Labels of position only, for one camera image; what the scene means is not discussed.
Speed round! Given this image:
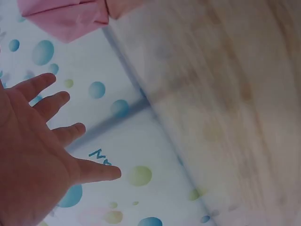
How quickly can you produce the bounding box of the person's left hand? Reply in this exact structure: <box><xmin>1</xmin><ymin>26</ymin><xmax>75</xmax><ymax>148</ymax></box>
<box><xmin>0</xmin><ymin>73</ymin><xmax>122</xmax><ymax>226</ymax></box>

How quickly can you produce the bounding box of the pink cloth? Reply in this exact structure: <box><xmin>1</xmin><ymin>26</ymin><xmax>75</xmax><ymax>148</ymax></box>
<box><xmin>16</xmin><ymin>0</ymin><xmax>142</xmax><ymax>44</ymax></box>

